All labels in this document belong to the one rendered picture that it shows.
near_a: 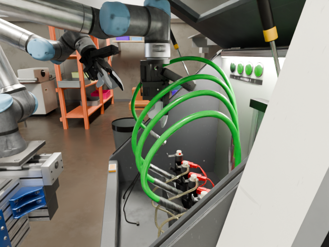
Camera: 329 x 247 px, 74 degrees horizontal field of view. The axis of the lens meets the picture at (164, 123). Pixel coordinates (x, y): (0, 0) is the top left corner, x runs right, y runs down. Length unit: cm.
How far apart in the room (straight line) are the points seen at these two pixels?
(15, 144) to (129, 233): 59
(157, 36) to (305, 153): 46
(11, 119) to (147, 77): 63
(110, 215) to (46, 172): 39
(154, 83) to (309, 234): 49
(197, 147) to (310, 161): 85
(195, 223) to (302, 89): 29
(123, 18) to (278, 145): 43
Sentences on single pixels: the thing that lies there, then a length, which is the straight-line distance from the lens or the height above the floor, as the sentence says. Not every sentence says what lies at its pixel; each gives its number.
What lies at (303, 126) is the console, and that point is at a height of 134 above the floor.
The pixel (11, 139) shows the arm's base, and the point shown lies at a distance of 108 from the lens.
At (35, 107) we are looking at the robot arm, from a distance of 121.
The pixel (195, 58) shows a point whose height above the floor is 142.
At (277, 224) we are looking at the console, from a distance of 36.
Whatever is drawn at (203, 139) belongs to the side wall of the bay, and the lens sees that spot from 113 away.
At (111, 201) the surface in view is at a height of 95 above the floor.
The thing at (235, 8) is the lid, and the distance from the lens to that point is 71.
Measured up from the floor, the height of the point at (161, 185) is 110.
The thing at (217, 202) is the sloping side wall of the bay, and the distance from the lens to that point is 44.
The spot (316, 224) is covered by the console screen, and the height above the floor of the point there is 125.
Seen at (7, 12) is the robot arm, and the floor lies 152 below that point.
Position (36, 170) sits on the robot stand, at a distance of 106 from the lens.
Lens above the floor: 143
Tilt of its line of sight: 18 degrees down
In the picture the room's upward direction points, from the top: straight up
